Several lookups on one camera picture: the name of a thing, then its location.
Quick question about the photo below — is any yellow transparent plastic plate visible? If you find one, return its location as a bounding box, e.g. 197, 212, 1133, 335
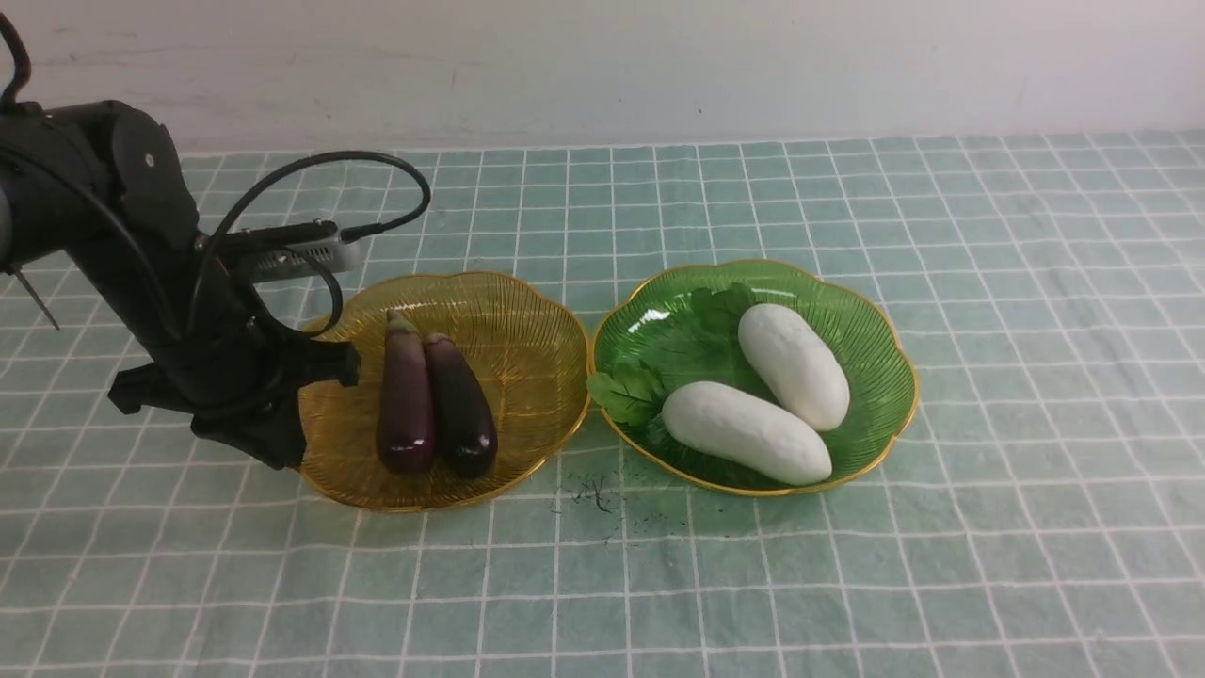
298, 271, 590, 512

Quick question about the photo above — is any green transparent plastic plate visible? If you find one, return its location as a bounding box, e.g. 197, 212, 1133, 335
586, 259, 919, 497

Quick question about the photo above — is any purple eggplant front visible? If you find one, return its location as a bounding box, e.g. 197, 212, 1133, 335
425, 334, 499, 479

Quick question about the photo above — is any white radish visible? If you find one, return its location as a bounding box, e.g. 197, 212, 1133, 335
690, 283, 851, 432
587, 358, 834, 488

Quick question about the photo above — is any purple eggplant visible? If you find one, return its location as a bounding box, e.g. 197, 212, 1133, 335
425, 334, 499, 479
376, 309, 436, 474

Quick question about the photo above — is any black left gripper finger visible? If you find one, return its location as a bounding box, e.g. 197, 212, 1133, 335
282, 340, 362, 389
192, 413, 306, 468

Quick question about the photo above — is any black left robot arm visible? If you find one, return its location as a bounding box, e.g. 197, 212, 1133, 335
1, 102, 359, 468

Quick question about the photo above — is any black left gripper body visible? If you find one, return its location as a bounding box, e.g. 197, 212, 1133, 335
108, 291, 301, 429

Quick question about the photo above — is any white radish front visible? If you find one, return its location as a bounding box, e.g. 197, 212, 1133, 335
587, 358, 834, 488

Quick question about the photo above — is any green checked tablecloth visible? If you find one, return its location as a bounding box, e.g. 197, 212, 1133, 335
1, 130, 1204, 677

